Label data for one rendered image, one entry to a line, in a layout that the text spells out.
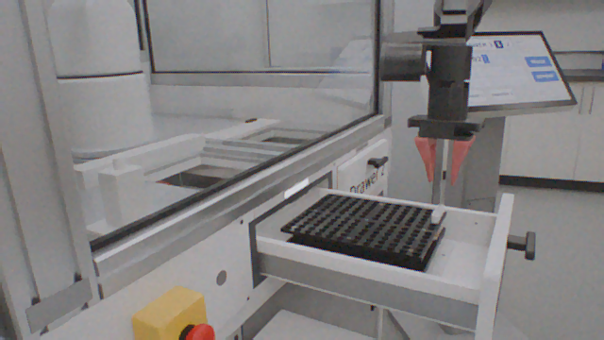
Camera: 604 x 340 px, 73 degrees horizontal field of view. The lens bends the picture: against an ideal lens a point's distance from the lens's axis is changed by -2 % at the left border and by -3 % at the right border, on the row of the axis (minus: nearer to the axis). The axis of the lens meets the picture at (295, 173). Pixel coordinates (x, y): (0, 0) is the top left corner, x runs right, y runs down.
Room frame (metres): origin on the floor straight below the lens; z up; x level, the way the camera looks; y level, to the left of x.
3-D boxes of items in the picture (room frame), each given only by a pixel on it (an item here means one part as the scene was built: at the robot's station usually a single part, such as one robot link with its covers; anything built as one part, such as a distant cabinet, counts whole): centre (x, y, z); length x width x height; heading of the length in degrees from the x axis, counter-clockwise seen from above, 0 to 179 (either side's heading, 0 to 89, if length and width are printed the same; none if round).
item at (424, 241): (0.58, -0.20, 0.90); 0.18 x 0.02 x 0.01; 150
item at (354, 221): (0.63, -0.11, 0.87); 0.22 x 0.18 x 0.06; 60
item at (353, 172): (0.96, -0.17, 0.87); 0.29 x 0.02 x 0.11; 150
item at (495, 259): (0.53, -0.29, 0.87); 0.29 x 0.02 x 0.11; 150
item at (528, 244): (0.51, -0.31, 0.91); 0.07 x 0.04 x 0.01; 150
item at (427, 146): (0.61, -0.22, 1.01); 0.07 x 0.07 x 0.09; 59
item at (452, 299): (0.63, -0.10, 0.86); 0.40 x 0.26 x 0.06; 60
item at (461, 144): (0.61, -0.23, 1.01); 0.07 x 0.07 x 0.09; 59
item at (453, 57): (0.62, -0.22, 1.15); 0.07 x 0.06 x 0.07; 70
